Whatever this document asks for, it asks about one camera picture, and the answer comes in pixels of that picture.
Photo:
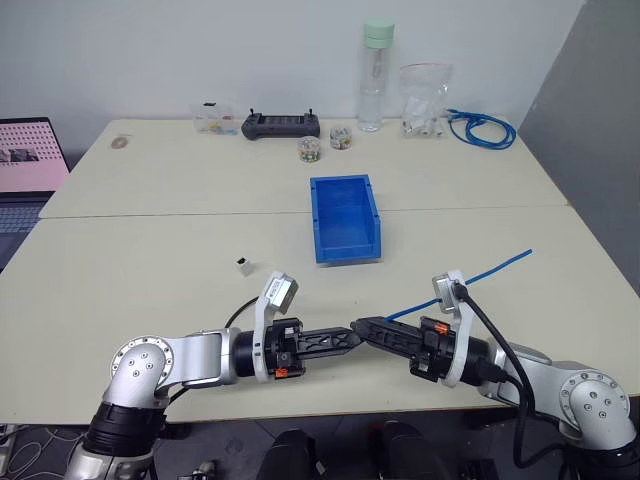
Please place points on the laptop with pink screen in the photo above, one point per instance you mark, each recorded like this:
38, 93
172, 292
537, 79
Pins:
25, 150

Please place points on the clear box with small items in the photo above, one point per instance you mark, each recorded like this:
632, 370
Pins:
214, 120

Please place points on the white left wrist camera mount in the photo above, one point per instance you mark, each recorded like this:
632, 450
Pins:
278, 292

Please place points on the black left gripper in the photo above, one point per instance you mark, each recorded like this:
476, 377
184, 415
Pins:
286, 350

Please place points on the blue plastic bin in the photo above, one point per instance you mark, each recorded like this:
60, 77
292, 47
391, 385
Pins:
345, 220

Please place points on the white coupler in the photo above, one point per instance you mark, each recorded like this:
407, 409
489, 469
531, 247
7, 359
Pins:
244, 266

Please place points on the black handheld controller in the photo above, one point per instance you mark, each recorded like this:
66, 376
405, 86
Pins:
280, 125

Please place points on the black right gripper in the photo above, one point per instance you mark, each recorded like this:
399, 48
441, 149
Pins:
434, 355

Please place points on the small jar with colourful bits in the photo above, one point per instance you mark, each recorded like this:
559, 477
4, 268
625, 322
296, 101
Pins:
341, 138
309, 149

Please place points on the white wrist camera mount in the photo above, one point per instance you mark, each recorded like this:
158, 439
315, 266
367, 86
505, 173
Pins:
462, 320
278, 292

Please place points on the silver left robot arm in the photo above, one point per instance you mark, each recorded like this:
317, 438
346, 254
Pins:
195, 357

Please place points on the clear zip bag with parts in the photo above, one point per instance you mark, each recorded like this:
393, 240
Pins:
422, 107

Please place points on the round brownish tape roll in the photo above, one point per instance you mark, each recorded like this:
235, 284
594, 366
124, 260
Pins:
120, 142

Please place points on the dark rounded shape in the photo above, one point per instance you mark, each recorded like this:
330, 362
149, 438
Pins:
290, 455
407, 450

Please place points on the clear bottle with green cap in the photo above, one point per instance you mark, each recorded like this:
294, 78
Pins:
372, 80

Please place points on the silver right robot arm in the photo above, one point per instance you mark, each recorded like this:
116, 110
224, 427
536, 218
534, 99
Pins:
590, 400

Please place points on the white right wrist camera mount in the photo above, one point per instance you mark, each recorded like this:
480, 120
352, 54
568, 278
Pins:
462, 320

